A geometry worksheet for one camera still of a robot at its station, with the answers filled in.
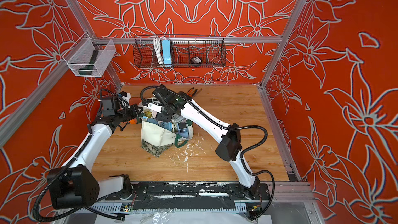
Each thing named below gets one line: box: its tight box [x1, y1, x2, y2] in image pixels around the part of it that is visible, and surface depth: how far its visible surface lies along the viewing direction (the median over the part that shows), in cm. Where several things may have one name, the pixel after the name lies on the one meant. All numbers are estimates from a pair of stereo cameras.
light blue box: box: [161, 39, 172, 65], surface depth 92 cm
